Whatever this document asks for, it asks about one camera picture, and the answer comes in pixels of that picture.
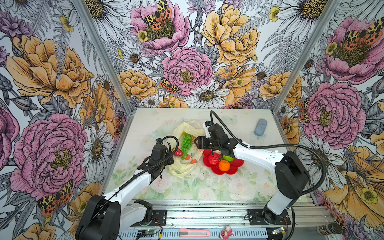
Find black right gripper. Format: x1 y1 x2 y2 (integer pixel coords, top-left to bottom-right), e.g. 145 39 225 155
193 135 221 150

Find red fake cabbage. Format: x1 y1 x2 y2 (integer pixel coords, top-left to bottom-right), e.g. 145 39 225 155
208 153 221 166

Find orange fake tangerine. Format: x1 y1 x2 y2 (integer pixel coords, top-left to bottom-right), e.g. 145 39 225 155
218 160 231 172

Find red flower-shaped plate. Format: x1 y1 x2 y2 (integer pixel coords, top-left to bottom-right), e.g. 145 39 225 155
203 150 245 175

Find yellowish plastic bag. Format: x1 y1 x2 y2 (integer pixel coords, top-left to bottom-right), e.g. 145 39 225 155
168 120 205 179

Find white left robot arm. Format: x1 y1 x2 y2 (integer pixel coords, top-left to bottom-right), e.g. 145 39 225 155
75 143 179 240

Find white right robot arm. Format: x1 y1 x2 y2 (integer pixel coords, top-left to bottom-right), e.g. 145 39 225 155
194 121 310 223

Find red fake strawberry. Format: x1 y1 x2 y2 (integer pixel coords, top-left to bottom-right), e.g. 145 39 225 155
174 149 183 157

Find green fake grapes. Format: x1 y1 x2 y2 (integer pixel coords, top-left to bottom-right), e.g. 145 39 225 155
181 133 193 160

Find grey fabric glasses case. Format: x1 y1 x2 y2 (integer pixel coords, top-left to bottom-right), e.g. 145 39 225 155
254 119 268 137

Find green circuit board left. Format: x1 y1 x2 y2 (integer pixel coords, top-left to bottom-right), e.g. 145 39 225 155
136 229 158 239

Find green circuit board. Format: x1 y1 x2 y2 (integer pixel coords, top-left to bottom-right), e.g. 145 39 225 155
271 227 286 235
136 229 158 239

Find pink utility knife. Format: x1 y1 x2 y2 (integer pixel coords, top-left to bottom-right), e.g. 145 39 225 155
179 228 211 238

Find small pink figurine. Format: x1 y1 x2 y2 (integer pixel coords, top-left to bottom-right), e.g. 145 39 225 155
219 225 235 240

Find green circuit board right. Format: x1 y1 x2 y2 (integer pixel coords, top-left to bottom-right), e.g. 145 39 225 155
271 227 286 235

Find dark cylindrical can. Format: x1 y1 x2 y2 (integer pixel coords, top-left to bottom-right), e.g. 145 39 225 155
316 222 344 236

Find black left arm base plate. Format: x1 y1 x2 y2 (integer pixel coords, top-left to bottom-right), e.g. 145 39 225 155
142 210 168 227

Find aluminium rail frame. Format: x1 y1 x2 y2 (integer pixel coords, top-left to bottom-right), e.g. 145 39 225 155
74 197 334 240

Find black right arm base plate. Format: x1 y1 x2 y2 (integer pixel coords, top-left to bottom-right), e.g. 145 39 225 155
244 209 291 226

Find black corrugated cable conduit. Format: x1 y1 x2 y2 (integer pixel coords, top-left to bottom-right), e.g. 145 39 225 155
209 110 327 240

